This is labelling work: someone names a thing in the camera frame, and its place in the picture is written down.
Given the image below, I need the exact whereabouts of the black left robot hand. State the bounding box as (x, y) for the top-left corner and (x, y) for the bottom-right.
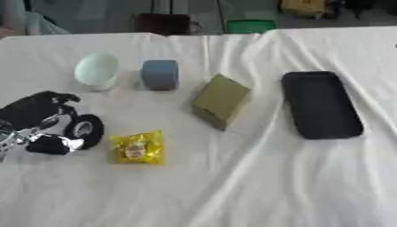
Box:
(0, 90), (87, 156)

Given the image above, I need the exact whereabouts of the black tape roll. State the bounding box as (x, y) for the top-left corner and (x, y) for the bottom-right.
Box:
(63, 113), (105, 150)

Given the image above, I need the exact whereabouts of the olive green box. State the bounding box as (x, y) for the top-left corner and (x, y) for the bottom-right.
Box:
(191, 74), (252, 131)

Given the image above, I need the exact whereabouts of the pale green bowl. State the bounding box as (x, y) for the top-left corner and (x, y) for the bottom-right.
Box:
(73, 52), (121, 92)

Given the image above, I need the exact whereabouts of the person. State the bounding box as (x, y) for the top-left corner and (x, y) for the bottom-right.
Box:
(0, 0), (72, 39)

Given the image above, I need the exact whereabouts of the yellow snack packet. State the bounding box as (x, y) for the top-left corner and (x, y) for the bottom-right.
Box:
(108, 129), (167, 166)

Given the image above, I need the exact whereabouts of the grey tape roll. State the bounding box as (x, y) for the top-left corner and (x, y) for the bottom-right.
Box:
(139, 59), (182, 91)

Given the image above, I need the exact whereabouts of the dark brown chair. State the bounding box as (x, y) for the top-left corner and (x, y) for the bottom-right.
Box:
(131, 12), (194, 36)

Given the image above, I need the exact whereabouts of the green crate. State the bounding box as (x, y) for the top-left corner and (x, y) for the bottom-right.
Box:
(224, 19), (278, 35)

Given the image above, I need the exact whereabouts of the black tray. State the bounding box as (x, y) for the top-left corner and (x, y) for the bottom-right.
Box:
(280, 70), (365, 140)

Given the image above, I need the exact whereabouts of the yellow bag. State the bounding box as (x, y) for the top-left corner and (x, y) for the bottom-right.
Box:
(280, 0), (329, 18)

